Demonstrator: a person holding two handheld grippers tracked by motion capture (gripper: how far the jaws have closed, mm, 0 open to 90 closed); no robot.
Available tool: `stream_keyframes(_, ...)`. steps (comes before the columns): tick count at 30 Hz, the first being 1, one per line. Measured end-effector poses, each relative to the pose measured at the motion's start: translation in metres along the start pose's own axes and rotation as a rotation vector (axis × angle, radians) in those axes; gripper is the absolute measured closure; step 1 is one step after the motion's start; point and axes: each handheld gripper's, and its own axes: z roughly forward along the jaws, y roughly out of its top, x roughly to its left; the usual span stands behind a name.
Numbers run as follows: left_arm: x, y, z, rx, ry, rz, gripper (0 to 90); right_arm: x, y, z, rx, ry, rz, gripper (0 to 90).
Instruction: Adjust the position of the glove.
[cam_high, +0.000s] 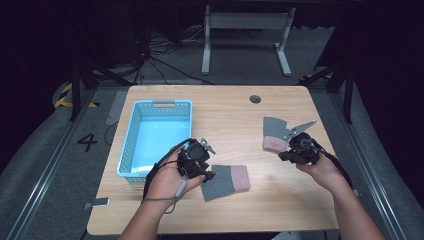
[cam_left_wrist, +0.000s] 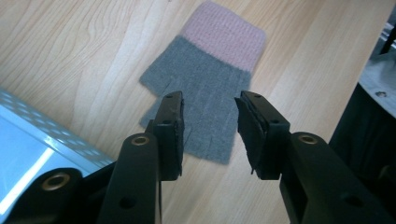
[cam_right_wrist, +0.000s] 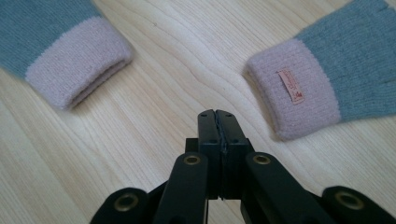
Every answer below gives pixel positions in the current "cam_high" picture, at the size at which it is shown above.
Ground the black metal stand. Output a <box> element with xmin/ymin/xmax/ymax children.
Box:
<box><xmin>69</xmin><ymin>59</ymin><xmax>135</xmax><ymax>122</ymax></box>
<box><xmin>299</xmin><ymin>62</ymin><xmax>355</xmax><ymax>125</ymax></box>

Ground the gray floor tape strip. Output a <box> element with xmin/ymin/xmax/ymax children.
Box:
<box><xmin>105</xmin><ymin>90</ymin><xmax>128</xmax><ymax>127</ymax></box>

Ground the yellow black hazard tape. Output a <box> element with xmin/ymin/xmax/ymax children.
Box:
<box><xmin>54</xmin><ymin>82</ymin><xmax>101</xmax><ymax>109</ymax></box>

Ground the light blue plastic basket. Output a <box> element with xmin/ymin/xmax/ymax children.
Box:
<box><xmin>116</xmin><ymin>99</ymin><xmax>194</xmax><ymax>184</ymax></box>

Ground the thin black floor cable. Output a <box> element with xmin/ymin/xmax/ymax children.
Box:
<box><xmin>103</xmin><ymin>121</ymin><xmax>120</xmax><ymax>147</ymax></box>

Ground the gray and pink sock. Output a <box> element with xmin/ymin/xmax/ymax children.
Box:
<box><xmin>262</xmin><ymin>115</ymin><xmax>292</xmax><ymax>154</ymax></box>
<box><xmin>200</xmin><ymin>164</ymin><xmax>251</xmax><ymax>203</ymax></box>

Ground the tangle of black floor cables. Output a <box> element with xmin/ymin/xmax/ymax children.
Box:
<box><xmin>133</xmin><ymin>25</ymin><xmax>215</xmax><ymax>86</ymax></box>

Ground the white metal desk frame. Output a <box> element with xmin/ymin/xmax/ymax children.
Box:
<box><xmin>201</xmin><ymin>4</ymin><xmax>297</xmax><ymax>77</ymax></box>

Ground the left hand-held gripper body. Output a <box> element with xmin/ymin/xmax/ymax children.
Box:
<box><xmin>177</xmin><ymin>137</ymin><xmax>218</xmax><ymax>180</ymax></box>

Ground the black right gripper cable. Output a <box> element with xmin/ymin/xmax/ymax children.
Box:
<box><xmin>308</xmin><ymin>141</ymin><xmax>354</xmax><ymax>190</ymax></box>

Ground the gray cord with toggle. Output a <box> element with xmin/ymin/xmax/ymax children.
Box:
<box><xmin>141</xmin><ymin>179</ymin><xmax>188</xmax><ymax>215</ymax></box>

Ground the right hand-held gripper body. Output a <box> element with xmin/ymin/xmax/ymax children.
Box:
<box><xmin>283</xmin><ymin>119</ymin><xmax>322</xmax><ymax>166</ymax></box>

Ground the person's left hand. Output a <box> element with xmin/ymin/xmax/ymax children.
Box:
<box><xmin>145</xmin><ymin>145</ymin><xmax>207</xmax><ymax>210</ymax></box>

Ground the person's right hand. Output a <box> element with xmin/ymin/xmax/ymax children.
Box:
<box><xmin>295</xmin><ymin>153</ymin><xmax>350</xmax><ymax>198</ymax></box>

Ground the aluminium floor rail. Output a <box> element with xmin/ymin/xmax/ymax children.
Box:
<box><xmin>329</xmin><ymin>92</ymin><xmax>408</xmax><ymax>240</ymax></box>
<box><xmin>5</xmin><ymin>89</ymin><xmax>98</xmax><ymax>240</ymax></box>

